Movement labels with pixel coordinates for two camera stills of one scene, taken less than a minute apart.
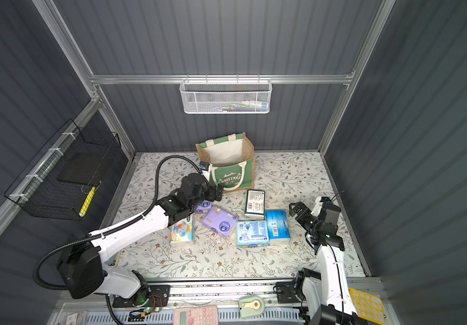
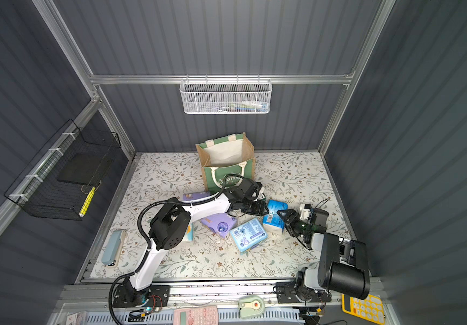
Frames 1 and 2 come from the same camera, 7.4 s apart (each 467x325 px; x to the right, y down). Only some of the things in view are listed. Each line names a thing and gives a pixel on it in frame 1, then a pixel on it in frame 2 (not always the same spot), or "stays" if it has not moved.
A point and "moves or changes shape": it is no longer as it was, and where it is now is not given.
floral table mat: x=272 y=230 stays
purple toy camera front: x=220 y=221 stays
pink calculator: x=195 y=315 stays
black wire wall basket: x=59 y=182 stays
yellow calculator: x=368 y=307 stays
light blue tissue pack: x=252 y=233 moves or changes shape
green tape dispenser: x=251 y=306 stays
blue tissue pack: x=278 y=227 moves or changes shape
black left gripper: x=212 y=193 to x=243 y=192
